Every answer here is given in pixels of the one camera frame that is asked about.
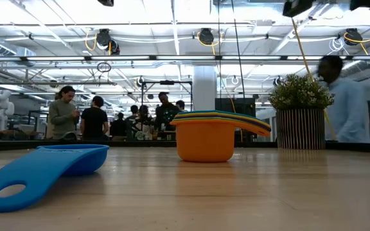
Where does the black hanging cable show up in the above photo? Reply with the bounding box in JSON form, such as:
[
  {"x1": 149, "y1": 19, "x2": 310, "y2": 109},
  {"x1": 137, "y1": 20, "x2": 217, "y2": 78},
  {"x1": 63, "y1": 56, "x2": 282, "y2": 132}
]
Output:
[{"x1": 230, "y1": 0, "x2": 247, "y2": 100}]

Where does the yellow measuring cup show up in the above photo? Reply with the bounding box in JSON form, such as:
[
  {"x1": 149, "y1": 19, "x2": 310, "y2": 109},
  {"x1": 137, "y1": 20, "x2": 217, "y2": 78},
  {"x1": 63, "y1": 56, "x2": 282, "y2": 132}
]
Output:
[{"x1": 174, "y1": 112, "x2": 270, "y2": 129}]

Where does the black background station frame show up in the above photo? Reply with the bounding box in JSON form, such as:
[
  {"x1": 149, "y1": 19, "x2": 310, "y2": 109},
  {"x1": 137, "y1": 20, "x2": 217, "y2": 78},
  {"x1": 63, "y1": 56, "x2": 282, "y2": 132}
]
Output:
[{"x1": 141, "y1": 80, "x2": 194, "y2": 123}]

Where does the black ceiling cable reel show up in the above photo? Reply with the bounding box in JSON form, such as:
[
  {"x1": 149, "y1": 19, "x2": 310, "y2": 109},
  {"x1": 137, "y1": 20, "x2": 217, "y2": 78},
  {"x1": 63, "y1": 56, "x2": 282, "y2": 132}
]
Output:
[
  {"x1": 109, "y1": 39, "x2": 121, "y2": 56},
  {"x1": 344, "y1": 28, "x2": 363, "y2": 46},
  {"x1": 198, "y1": 28, "x2": 215, "y2": 46},
  {"x1": 96, "y1": 28, "x2": 112, "y2": 48}
]

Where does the black aluminium table frame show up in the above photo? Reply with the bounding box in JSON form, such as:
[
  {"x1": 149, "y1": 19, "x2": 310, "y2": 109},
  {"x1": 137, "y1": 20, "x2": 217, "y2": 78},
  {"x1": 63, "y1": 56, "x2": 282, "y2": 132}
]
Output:
[{"x1": 0, "y1": 138, "x2": 370, "y2": 152}]

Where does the black computer box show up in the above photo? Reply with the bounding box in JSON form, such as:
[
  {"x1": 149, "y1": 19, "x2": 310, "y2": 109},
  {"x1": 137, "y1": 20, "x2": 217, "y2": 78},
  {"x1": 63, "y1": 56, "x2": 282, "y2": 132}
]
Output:
[{"x1": 215, "y1": 97, "x2": 257, "y2": 142}]

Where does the bright blue measuring cup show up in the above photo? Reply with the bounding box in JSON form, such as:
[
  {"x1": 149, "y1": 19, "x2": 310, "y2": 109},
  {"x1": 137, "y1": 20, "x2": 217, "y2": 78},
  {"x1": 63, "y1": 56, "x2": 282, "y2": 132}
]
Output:
[{"x1": 0, "y1": 144, "x2": 110, "y2": 214}]

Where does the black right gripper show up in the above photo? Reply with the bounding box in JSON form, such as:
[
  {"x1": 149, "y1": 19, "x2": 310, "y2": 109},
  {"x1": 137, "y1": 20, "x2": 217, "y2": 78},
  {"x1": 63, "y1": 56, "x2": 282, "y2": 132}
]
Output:
[{"x1": 282, "y1": 0, "x2": 315, "y2": 18}]

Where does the orange measuring cup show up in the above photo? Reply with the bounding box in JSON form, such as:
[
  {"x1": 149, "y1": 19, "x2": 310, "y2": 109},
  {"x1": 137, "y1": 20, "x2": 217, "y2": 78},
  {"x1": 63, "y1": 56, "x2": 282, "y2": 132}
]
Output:
[{"x1": 170, "y1": 117, "x2": 272, "y2": 163}]

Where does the teal measuring cup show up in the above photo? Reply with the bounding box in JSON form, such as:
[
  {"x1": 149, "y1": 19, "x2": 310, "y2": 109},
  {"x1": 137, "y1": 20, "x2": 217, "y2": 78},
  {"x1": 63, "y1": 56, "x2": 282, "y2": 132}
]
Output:
[{"x1": 175, "y1": 110, "x2": 269, "y2": 128}]

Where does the potted plant in striped pot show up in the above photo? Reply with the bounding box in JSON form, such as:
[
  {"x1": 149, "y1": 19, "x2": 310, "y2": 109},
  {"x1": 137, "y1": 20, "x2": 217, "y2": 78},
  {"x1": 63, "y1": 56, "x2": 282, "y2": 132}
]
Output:
[{"x1": 268, "y1": 73, "x2": 337, "y2": 150}]

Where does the yellow power cable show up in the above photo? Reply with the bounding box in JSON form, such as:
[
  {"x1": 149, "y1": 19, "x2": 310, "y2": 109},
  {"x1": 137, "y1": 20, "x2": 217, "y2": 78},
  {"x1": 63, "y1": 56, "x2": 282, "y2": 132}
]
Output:
[{"x1": 290, "y1": 17, "x2": 337, "y2": 141}]

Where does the person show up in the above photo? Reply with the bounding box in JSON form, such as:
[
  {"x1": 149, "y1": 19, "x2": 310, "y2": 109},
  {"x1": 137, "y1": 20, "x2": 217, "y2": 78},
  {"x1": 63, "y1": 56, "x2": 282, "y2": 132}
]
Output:
[
  {"x1": 154, "y1": 91, "x2": 182, "y2": 131},
  {"x1": 315, "y1": 55, "x2": 370, "y2": 144},
  {"x1": 132, "y1": 104, "x2": 155, "y2": 141},
  {"x1": 80, "y1": 95, "x2": 110, "y2": 141},
  {"x1": 48, "y1": 85, "x2": 81, "y2": 141},
  {"x1": 110, "y1": 112, "x2": 127, "y2": 137}
]

